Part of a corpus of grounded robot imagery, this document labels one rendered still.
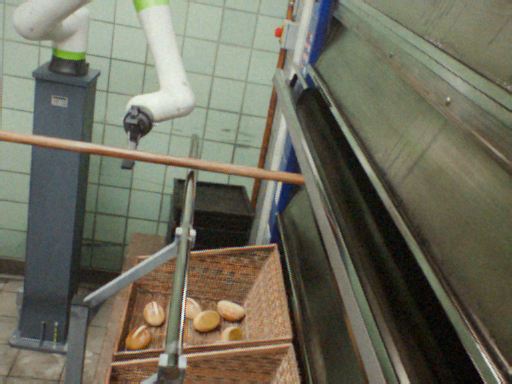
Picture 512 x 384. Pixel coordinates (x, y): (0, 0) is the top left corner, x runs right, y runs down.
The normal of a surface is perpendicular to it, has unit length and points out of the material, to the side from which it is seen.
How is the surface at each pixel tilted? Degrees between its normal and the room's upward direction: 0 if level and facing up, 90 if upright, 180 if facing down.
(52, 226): 90
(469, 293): 70
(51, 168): 90
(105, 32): 90
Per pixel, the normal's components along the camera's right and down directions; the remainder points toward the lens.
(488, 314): -0.86, -0.44
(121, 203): 0.06, 0.39
